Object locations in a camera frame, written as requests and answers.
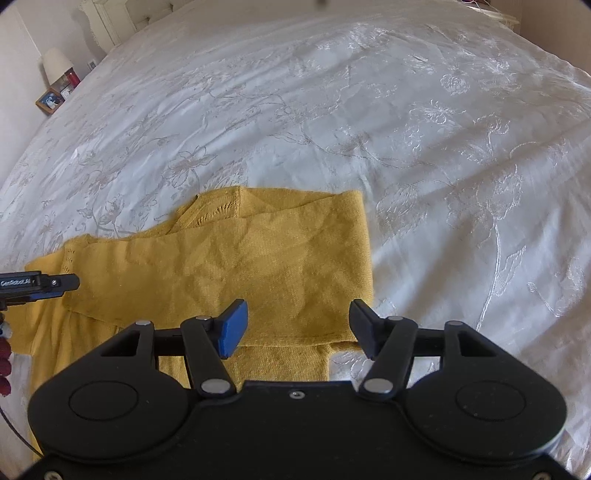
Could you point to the white headboard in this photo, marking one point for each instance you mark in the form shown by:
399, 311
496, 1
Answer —
108, 18

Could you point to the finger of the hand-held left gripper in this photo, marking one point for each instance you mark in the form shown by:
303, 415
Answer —
65, 281

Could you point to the dark red beaded band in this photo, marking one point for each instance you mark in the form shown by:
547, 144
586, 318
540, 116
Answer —
3, 364

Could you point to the white embroidered bedspread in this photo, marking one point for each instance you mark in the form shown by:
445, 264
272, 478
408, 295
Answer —
369, 129

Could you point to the yellow knit sweater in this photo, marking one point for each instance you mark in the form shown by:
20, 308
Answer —
221, 267

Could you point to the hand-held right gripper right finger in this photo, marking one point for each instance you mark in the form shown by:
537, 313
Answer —
361, 330

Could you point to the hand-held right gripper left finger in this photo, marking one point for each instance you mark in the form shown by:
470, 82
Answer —
234, 325

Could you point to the wooden picture frame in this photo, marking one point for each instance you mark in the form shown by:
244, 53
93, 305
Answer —
49, 100

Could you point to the white table lamp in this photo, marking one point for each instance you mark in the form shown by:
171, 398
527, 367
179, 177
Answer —
55, 64

